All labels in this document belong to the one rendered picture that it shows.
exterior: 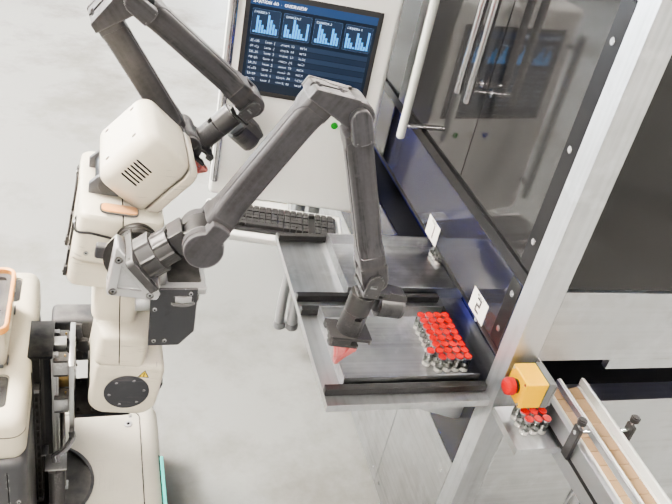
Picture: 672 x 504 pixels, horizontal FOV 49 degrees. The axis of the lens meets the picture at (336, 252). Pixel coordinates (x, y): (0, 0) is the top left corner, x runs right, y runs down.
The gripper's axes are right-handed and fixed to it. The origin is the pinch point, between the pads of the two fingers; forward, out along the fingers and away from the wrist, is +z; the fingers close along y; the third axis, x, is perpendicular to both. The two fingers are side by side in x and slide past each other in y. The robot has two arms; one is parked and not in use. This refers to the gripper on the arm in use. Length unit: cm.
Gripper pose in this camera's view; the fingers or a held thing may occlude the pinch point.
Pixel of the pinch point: (335, 359)
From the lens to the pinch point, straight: 172.2
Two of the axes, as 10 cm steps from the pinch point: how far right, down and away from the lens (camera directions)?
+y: 9.2, 1.4, 3.6
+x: -2.3, -5.6, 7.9
